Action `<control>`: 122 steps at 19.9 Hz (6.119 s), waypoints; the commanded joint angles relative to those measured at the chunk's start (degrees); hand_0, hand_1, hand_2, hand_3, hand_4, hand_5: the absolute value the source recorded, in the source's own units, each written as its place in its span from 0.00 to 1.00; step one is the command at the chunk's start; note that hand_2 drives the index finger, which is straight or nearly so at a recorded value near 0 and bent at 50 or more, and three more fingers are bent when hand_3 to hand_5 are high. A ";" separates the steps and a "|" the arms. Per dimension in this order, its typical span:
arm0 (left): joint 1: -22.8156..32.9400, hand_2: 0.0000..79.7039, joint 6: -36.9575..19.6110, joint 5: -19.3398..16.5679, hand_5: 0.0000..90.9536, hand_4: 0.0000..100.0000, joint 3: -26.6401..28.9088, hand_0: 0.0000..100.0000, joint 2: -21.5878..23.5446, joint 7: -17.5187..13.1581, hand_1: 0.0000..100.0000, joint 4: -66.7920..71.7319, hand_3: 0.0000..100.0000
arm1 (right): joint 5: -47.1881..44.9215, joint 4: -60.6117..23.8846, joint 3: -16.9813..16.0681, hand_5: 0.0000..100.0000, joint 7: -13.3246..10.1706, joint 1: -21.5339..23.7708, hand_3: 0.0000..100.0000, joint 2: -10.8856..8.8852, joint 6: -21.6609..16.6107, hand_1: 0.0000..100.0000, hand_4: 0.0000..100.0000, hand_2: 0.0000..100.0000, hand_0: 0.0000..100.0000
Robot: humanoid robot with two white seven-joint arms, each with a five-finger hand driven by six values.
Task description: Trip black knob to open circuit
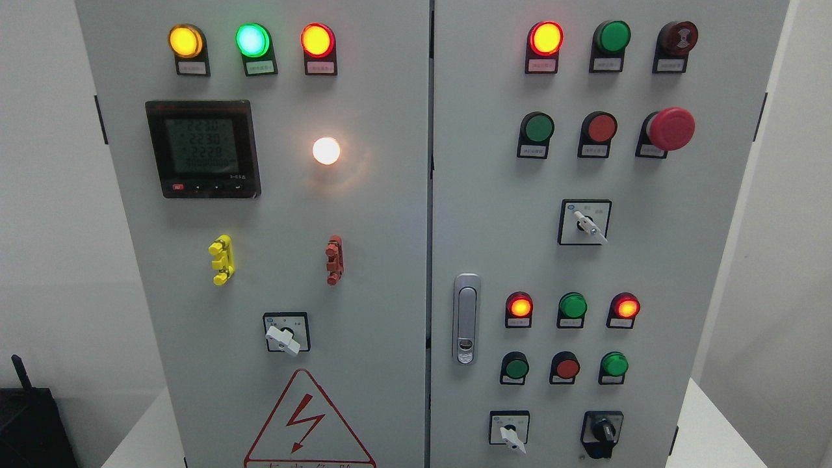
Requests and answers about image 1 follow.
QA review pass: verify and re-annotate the black knob selector switch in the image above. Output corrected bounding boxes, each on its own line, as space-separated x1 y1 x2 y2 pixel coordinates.
580 411 624 459

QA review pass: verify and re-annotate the red terminal block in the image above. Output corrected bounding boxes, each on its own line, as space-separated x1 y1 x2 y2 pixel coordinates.
325 235 345 285

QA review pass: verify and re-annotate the white lit indicator light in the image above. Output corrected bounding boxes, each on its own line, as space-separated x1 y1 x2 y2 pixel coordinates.
312 136 342 166

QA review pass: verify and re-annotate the red lit indicator lower left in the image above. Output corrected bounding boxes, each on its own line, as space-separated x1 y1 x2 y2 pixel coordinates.
504 291 533 328

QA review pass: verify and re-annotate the red lit indicator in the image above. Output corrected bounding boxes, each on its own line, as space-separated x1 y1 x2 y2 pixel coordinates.
606 291 642 330
524 21 564 74
504 291 533 328

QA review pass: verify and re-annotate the green push button upper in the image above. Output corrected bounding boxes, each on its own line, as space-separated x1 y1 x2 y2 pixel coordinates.
517 110 555 159

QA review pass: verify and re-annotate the green push button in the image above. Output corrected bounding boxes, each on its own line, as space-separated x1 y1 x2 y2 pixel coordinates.
499 350 530 385
517 110 555 159
598 350 630 385

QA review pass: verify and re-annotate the grey left cabinet door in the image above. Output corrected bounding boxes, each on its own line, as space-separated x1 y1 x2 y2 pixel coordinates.
75 1 431 467

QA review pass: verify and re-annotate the grey cabinet door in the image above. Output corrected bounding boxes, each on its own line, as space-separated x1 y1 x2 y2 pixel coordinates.
429 1 788 467
75 1 431 467

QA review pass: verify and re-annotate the green push button lower left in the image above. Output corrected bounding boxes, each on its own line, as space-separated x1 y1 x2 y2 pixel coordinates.
499 350 530 385

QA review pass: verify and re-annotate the green indicator lower middle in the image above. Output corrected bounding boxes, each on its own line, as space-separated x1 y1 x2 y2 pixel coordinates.
556 291 588 329

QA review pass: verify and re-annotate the grey right cabinet door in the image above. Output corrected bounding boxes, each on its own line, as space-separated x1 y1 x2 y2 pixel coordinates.
429 1 788 467

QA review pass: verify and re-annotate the yellow terminal block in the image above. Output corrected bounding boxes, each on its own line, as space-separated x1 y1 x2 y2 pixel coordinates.
208 235 235 285

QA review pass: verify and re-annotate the red push button lower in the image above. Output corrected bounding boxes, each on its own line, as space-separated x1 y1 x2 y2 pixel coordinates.
549 350 580 385

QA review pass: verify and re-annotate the red push button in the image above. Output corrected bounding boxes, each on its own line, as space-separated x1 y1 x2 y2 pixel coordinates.
549 350 580 385
577 110 618 158

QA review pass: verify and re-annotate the red push button upper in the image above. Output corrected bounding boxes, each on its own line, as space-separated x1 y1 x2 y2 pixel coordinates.
577 110 618 158

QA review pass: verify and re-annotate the red indicator light left door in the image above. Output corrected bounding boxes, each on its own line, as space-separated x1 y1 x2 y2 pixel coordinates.
300 23 338 76

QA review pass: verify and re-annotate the red lit indicator lower right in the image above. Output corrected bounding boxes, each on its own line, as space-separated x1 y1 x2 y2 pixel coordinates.
606 291 642 330

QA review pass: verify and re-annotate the black digital power meter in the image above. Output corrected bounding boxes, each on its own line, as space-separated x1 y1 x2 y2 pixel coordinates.
145 99 261 199

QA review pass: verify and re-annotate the red electrical warning triangle sticker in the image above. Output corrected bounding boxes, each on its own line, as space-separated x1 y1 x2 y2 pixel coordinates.
244 369 376 467

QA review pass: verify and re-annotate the red lit indicator top right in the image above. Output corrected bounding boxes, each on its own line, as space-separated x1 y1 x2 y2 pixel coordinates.
524 21 564 74

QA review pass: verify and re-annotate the green push button lower right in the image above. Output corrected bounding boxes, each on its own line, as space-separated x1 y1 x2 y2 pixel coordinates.
598 350 630 385

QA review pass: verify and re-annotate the green lit indicator light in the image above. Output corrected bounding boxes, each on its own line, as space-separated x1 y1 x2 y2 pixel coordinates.
235 23 278 77

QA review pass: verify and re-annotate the red emergency stop mushroom button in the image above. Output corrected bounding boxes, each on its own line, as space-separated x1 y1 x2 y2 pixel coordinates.
635 107 696 158

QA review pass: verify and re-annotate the green indicator top right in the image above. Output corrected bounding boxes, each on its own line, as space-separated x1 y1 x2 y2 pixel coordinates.
589 20 632 73

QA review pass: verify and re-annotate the yellow indicator light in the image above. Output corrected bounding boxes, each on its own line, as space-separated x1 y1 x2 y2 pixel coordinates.
168 23 211 77

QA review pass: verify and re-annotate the dark red buzzer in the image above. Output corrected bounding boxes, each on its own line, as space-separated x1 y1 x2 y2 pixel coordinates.
653 21 699 74

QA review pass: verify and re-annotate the black device with antenna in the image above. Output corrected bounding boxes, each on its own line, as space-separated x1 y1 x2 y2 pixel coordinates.
1 355 78 467

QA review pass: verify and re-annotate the silver door latch handle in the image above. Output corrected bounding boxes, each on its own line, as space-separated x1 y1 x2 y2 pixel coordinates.
452 272 481 365

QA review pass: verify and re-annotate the white selector switch left door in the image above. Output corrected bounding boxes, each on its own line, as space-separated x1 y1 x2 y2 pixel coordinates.
262 311 310 358

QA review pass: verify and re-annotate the white selector switch middle right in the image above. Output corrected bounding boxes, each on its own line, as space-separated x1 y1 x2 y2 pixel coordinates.
558 199 612 246

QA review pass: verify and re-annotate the white selector switch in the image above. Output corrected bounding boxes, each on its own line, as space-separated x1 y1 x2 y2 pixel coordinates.
558 199 612 246
488 411 531 455

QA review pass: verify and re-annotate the white selector switch bottom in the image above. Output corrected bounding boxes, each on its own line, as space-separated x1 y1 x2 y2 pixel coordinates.
488 411 531 455

